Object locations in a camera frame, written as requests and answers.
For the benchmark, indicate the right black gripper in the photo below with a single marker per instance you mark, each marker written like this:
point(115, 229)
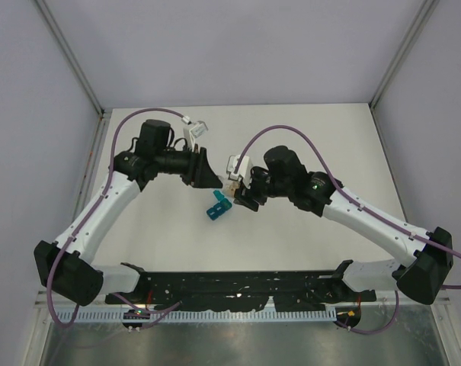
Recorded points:
point(248, 194)

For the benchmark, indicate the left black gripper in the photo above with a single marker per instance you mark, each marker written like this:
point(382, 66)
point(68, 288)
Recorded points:
point(198, 165)

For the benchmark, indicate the clear pill bottle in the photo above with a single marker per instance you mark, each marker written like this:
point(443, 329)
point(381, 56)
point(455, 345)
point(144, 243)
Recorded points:
point(229, 186)

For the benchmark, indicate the teal pill organizer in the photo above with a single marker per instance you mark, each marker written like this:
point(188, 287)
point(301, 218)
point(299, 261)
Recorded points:
point(222, 205)

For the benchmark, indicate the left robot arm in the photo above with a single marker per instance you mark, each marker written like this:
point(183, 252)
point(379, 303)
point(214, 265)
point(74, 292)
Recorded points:
point(65, 265)

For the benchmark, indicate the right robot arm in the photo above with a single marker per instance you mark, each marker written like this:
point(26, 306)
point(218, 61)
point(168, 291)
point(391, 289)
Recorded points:
point(420, 260)

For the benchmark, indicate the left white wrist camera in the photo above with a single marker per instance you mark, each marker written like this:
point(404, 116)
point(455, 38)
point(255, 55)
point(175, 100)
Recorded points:
point(193, 130)

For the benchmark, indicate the left aluminium frame post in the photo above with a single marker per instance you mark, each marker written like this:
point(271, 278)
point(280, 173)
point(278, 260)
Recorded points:
point(68, 54)

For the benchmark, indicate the aluminium frame post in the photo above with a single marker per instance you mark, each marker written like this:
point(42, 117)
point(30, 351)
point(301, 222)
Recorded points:
point(68, 54)
point(409, 39)

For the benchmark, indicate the white slotted cable duct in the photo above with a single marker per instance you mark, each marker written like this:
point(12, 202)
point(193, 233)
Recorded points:
point(267, 315)

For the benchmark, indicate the right aluminium frame post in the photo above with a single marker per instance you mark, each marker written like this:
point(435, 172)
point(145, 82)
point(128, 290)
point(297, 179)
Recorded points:
point(409, 39)

